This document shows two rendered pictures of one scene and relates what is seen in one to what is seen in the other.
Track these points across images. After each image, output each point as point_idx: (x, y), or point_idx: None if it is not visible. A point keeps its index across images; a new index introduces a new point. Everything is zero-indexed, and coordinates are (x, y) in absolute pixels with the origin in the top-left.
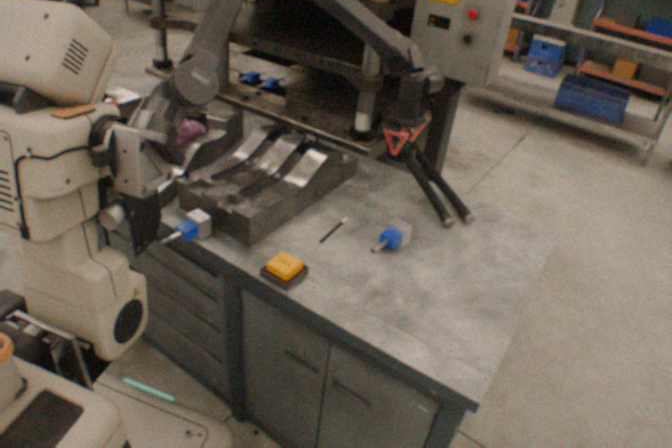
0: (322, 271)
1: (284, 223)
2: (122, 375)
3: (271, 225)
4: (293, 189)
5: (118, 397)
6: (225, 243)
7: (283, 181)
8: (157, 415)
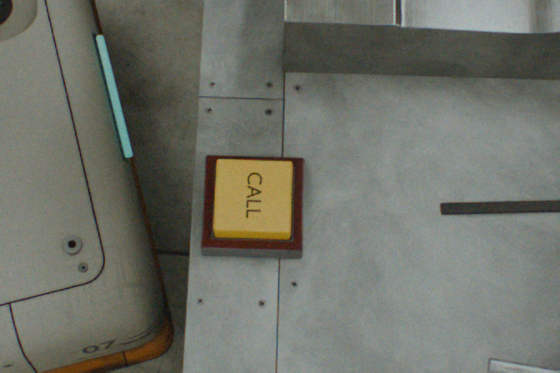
0: (334, 285)
1: (442, 76)
2: None
3: (381, 62)
4: (512, 21)
5: (46, 67)
6: (252, 12)
7: None
8: (64, 161)
